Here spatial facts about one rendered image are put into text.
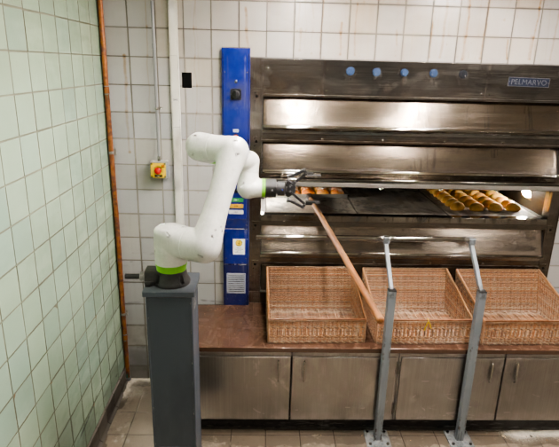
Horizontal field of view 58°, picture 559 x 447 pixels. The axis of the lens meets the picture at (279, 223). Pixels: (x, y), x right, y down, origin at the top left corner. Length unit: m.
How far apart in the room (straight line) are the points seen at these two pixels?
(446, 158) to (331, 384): 1.50
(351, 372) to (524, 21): 2.19
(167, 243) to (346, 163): 1.43
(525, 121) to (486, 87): 0.32
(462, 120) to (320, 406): 1.86
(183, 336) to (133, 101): 1.50
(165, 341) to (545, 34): 2.62
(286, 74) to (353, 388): 1.83
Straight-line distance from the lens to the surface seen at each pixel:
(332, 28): 3.04
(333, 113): 3.06
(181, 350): 2.20
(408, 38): 3.12
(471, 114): 3.27
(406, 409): 3.23
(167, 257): 2.06
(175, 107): 3.05
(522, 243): 3.60
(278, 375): 2.97
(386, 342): 2.88
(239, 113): 3.00
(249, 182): 2.48
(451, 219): 3.36
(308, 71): 3.04
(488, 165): 3.35
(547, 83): 3.44
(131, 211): 3.25
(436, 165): 3.23
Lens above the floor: 2.07
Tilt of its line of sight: 17 degrees down
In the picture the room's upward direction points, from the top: 1 degrees clockwise
